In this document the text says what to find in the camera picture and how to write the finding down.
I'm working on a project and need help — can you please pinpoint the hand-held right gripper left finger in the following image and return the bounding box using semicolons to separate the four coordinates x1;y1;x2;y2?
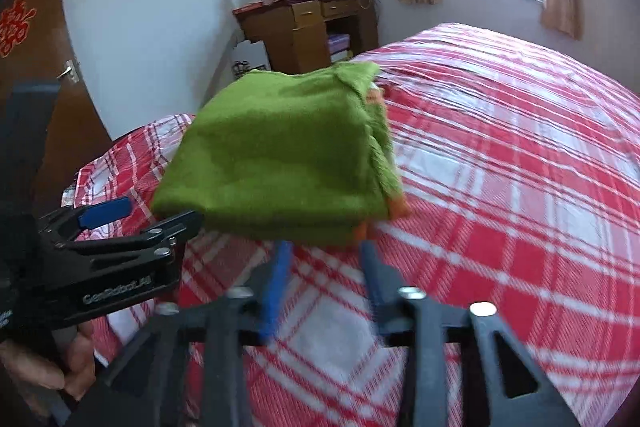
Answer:
65;241;296;427

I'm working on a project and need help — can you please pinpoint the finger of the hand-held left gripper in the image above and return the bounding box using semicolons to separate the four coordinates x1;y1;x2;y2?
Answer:
65;210;205;258
37;196;135;240

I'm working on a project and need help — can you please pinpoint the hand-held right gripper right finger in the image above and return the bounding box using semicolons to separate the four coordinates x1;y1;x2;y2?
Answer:
357;239;581;427

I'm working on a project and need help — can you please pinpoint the green striped knit sweater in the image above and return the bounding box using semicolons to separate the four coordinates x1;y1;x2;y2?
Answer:
150;61;412;248

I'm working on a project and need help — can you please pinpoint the person's left hand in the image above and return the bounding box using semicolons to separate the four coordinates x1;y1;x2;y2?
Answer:
0;322;96;413

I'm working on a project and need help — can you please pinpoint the red plaid quilt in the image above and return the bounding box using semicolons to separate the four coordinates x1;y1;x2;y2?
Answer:
60;113;201;238

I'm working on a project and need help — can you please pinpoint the brown wooden door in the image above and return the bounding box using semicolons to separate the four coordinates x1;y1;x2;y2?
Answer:
0;0;113;208

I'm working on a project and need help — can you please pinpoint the bed with red plaid sheet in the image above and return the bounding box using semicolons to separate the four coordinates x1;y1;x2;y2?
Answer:
107;23;640;427

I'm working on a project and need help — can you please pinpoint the white paper bag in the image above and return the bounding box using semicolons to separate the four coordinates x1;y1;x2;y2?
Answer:
230;39;271;80

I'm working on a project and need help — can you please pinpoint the red paper door decoration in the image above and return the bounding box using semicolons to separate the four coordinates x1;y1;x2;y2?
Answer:
0;0;37;58

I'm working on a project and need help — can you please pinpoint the brown wooden desk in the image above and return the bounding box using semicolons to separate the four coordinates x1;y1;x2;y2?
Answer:
231;0;379;75

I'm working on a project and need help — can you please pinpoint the metal door handle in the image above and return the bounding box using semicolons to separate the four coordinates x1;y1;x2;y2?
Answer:
57;59;81;84

